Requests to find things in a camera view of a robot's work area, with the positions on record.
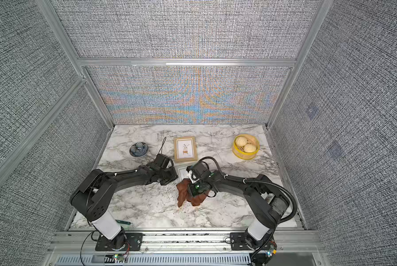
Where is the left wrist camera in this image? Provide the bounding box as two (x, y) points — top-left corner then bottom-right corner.
(154, 154), (174, 169)

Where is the white steamed bun back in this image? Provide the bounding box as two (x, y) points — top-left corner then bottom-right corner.
(235, 136), (248, 147)

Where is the light wood picture frame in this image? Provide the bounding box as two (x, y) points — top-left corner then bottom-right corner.
(174, 136), (198, 163)

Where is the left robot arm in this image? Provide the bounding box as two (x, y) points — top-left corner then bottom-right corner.
(70, 165), (177, 241)

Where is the brown microfibre cloth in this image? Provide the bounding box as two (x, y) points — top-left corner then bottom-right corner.
(176, 179), (210, 208)

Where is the white steamed bun front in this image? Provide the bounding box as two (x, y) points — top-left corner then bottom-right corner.
(243, 143), (257, 153)

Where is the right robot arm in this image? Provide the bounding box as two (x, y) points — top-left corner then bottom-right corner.
(187, 171), (298, 250)

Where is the white steamed bun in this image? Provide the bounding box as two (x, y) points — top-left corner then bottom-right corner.
(235, 136), (248, 147)
(243, 143), (257, 153)

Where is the yellow rimmed bamboo steamer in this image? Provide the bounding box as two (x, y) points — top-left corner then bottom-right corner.
(232, 134), (260, 160)

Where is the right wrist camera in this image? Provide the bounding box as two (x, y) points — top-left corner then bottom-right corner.
(186, 161), (211, 184)

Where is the grey flower shaped dish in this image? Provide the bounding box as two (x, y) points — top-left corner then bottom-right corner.
(129, 142), (149, 157)

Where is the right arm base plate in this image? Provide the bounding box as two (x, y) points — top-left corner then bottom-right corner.
(229, 232), (252, 251)

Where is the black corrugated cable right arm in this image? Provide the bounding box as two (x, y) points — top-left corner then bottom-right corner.
(197, 156), (298, 260)

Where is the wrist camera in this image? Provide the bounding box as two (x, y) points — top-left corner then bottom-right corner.
(186, 161), (211, 184)
(154, 154), (174, 169)

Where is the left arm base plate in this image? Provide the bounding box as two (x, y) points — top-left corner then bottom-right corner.
(95, 232), (143, 252)

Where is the grey green picture frame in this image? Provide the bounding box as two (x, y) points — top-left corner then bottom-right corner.
(176, 164), (195, 183)

